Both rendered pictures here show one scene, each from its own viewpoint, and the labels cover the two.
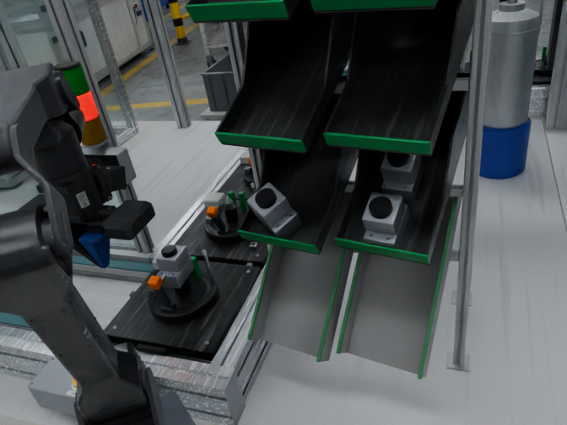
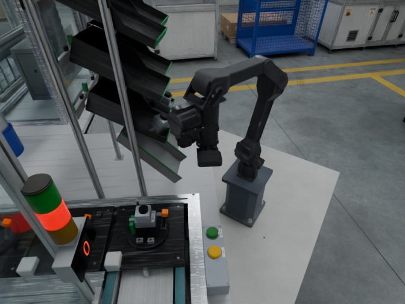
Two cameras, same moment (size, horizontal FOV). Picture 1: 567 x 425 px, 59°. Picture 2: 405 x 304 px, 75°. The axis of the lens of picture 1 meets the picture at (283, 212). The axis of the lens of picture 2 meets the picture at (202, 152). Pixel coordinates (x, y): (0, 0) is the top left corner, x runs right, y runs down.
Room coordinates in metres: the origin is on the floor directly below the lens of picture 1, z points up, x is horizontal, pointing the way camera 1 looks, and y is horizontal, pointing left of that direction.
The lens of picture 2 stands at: (0.85, 0.76, 1.74)
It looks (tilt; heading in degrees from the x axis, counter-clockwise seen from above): 40 degrees down; 242
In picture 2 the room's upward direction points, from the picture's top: straight up
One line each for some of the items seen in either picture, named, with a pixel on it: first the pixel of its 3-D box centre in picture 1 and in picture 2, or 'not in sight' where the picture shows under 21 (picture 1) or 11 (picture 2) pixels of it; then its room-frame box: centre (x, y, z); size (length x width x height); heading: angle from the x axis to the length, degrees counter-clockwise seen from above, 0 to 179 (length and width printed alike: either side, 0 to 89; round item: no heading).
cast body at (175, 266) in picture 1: (175, 260); (141, 215); (0.78, 0.22, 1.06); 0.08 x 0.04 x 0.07; 157
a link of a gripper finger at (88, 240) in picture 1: (107, 247); not in sight; (0.56, 0.24, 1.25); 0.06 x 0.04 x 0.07; 156
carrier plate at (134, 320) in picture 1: (186, 301); (149, 233); (0.77, 0.23, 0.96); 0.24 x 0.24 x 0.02; 66
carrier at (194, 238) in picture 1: (230, 212); (67, 228); (1.01, 0.12, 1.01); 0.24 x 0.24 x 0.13; 66
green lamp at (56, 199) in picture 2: (72, 80); (42, 194); (0.96, 0.35, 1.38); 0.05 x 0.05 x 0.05
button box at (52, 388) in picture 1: (91, 390); (214, 257); (0.61, 0.39, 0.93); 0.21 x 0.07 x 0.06; 66
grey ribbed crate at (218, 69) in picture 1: (266, 79); not in sight; (2.90, -0.03, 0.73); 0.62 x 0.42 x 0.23; 66
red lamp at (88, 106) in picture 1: (81, 105); (52, 212); (0.96, 0.35, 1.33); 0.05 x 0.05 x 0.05
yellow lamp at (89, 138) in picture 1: (90, 129); (61, 227); (0.96, 0.35, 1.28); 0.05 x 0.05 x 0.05
